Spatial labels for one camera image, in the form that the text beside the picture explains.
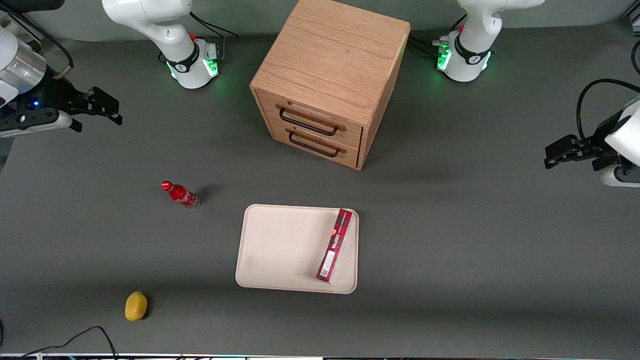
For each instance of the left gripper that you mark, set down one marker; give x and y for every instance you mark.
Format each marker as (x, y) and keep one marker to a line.
(598, 141)

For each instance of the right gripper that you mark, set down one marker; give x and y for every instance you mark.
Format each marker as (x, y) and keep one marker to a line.
(56, 95)

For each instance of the red coke bottle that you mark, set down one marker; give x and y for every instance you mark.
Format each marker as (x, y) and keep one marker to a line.
(180, 195)

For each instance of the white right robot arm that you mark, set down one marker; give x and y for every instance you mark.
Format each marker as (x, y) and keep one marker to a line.
(150, 20)

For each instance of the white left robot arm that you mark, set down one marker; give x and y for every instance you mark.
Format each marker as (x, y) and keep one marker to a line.
(475, 30)

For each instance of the beige plastic tray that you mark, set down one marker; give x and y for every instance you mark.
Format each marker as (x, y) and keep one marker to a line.
(285, 250)

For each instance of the yellow lemon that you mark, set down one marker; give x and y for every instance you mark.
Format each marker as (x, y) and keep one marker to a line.
(135, 306)

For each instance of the wooden drawer front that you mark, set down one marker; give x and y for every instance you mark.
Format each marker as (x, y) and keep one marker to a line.
(320, 117)
(350, 156)

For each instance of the wooden drawer cabinet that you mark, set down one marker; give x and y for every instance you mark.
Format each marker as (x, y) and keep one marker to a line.
(330, 55)

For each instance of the long red cardboard box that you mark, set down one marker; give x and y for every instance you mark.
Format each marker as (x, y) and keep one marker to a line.
(335, 247)

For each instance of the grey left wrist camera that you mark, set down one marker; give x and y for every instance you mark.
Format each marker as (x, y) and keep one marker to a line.
(622, 176)

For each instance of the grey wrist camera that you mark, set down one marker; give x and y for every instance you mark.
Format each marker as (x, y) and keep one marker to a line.
(40, 125)
(622, 176)

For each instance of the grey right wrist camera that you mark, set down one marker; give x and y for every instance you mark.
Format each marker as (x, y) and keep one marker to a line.
(40, 125)

